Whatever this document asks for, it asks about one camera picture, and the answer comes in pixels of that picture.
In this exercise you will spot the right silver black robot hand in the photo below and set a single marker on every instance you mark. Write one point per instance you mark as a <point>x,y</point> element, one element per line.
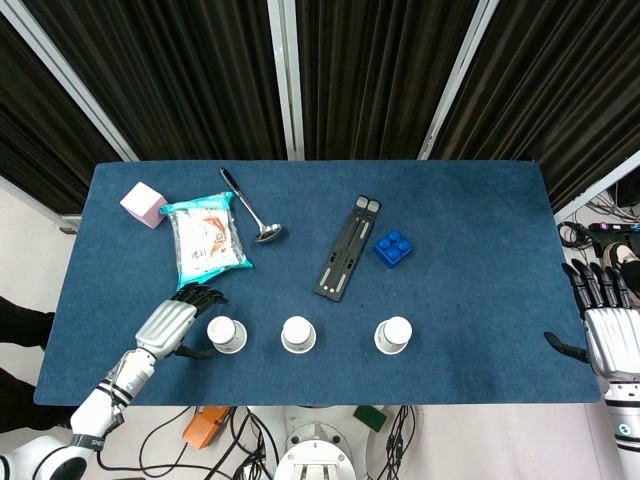
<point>612,340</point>

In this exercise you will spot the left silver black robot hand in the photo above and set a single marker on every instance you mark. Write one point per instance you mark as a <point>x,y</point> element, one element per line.
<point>165,322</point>

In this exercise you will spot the white paper cup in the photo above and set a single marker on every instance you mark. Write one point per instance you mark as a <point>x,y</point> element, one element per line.
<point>393,335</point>
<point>298,334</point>
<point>225,335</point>

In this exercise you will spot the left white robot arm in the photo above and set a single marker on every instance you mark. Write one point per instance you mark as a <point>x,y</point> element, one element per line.
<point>95,412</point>

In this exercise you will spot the beige black shoe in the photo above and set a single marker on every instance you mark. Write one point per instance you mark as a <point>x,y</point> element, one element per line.
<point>620,252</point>

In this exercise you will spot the teal clear snack packet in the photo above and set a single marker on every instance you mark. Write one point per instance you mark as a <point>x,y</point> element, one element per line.
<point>205,240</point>

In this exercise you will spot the orange device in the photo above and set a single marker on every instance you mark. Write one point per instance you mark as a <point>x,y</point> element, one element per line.
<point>205,427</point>

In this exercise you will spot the black power strip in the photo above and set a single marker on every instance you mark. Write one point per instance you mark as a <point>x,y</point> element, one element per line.
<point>617,227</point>

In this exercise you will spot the pink cube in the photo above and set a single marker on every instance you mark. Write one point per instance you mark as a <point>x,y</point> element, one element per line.
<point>142,204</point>

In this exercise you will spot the black clothed person leg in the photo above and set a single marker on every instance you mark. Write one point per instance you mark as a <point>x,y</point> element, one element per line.
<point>22,325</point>

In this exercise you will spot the blue table cloth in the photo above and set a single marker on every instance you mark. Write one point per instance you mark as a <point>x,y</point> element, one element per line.
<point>450,325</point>

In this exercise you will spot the black folding laptop stand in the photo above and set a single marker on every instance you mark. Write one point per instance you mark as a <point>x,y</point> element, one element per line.
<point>347,250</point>

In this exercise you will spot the white robot torso base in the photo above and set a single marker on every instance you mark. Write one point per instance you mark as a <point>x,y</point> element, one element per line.
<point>315,450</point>

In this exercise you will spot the black pleated curtain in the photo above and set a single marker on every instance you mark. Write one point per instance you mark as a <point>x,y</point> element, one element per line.
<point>175,75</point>
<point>560,85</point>
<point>380,75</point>
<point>45,135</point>

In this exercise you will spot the green box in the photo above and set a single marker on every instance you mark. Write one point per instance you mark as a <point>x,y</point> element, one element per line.
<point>371,417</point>

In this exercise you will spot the blue building block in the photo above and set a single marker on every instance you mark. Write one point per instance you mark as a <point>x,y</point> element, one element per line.
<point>393,248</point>

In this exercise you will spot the white frame post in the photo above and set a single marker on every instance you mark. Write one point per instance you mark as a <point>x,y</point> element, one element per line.
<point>287,75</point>
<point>597,187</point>
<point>35,202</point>
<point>75,82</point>
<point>457,80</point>

